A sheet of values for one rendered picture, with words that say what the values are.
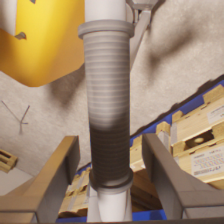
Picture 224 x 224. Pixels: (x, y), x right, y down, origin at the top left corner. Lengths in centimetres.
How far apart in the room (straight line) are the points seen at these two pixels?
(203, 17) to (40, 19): 115
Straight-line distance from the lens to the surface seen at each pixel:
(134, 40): 60
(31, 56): 77
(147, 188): 224
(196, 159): 112
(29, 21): 70
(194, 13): 146
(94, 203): 19
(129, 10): 100
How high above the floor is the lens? 141
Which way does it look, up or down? 44 degrees down
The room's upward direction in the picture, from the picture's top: 159 degrees counter-clockwise
